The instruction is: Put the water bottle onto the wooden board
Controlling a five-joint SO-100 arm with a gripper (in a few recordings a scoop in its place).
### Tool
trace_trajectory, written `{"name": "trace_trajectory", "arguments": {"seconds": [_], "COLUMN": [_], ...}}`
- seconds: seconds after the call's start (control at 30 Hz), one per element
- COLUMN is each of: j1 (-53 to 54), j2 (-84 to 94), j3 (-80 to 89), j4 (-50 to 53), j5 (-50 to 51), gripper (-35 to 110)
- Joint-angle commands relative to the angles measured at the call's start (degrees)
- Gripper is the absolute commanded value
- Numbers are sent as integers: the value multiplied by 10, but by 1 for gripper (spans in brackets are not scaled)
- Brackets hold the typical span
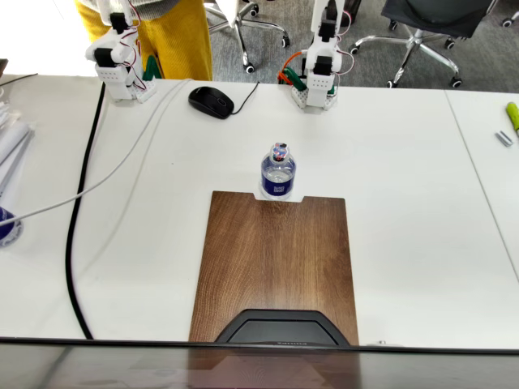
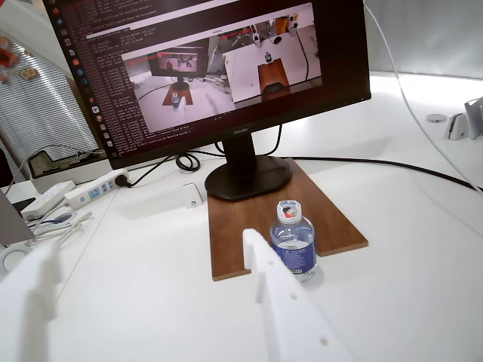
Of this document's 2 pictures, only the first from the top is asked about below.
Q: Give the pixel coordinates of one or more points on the blue bottle with sticker cap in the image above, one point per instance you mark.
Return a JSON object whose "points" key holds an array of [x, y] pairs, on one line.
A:
{"points": [[277, 178]]}

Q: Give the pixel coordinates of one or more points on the white leader robot arm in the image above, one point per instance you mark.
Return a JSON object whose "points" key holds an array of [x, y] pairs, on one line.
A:
{"points": [[121, 87]]}

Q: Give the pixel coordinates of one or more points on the white follower robot arm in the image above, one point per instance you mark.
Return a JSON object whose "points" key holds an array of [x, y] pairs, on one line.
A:
{"points": [[318, 87]]}

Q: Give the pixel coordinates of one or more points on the brown wooden board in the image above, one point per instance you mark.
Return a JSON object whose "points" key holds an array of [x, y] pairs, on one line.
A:
{"points": [[275, 251]]}

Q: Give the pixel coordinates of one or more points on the black computer mouse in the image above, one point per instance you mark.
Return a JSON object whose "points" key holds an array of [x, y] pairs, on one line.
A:
{"points": [[211, 101]]}

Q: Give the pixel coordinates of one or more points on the green clamp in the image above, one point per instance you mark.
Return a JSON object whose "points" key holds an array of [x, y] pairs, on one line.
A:
{"points": [[294, 79], [151, 71]]}

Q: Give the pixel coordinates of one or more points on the black Philips monitor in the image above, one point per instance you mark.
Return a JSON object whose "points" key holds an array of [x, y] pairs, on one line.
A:
{"points": [[280, 328]]}

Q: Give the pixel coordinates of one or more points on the person in yellow trousers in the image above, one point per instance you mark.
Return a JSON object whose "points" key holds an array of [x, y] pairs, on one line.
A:
{"points": [[182, 44]]}

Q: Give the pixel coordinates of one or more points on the black office chair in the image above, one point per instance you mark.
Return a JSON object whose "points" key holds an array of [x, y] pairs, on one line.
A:
{"points": [[425, 16]]}

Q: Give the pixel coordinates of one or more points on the small grey metal piece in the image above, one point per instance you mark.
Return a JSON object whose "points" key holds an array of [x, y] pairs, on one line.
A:
{"points": [[504, 138]]}

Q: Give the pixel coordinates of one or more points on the yellow-green marker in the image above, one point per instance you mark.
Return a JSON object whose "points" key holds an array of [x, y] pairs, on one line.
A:
{"points": [[514, 115]]}

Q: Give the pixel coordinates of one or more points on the office chair caster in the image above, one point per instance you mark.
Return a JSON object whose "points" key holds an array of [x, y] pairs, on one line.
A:
{"points": [[509, 20]]}

